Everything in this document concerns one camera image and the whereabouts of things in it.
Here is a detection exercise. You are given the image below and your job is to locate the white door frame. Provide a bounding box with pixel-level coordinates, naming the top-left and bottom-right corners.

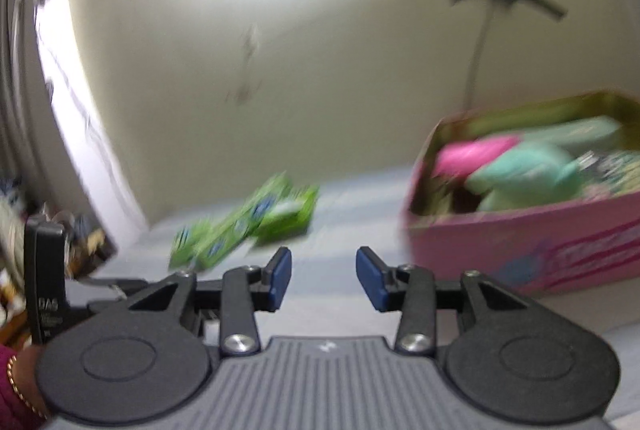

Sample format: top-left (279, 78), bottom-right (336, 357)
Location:
top-left (0, 0), bottom-right (148, 233)

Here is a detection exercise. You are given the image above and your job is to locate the pile of mixed clutter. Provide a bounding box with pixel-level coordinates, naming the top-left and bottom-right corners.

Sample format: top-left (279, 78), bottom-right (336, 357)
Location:
top-left (0, 175), bottom-right (119, 346)

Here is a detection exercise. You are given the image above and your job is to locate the green snack packet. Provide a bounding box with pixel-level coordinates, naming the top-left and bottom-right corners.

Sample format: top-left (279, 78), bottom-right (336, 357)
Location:
top-left (252, 183), bottom-right (321, 247)
top-left (169, 172), bottom-right (296, 271)

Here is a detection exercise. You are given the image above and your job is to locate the thin grey cord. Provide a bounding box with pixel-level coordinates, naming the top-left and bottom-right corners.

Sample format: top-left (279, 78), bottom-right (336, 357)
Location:
top-left (464, 4), bottom-right (497, 111)

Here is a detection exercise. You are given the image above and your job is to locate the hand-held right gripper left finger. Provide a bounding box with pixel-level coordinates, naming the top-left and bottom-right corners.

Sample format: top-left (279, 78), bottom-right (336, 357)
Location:
top-left (128, 246), bottom-right (293, 357)

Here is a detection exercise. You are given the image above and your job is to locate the pink cardboard box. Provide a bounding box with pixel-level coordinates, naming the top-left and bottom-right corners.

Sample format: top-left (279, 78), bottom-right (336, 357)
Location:
top-left (403, 90), bottom-right (640, 297)

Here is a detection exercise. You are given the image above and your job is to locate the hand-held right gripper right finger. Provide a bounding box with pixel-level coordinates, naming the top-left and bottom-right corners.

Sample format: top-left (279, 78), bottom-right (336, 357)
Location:
top-left (355, 247), bottom-right (531, 355)

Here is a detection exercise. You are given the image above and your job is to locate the pink soft item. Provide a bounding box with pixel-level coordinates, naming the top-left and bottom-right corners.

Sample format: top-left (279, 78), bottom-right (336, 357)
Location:
top-left (431, 135), bottom-right (522, 183)

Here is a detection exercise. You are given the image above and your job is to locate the gold bracelet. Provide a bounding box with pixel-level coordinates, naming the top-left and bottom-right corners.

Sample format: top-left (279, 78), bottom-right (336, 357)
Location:
top-left (7, 353), bottom-right (49, 417)

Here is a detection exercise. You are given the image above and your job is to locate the patterned packet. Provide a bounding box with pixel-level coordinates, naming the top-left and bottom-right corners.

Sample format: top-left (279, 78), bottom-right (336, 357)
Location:
top-left (579, 149), bottom-right (640, 201)

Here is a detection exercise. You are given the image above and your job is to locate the green plush toy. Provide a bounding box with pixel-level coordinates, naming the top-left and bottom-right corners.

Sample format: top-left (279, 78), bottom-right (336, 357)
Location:
top-left (465, 141), bottom-right (587, 213)

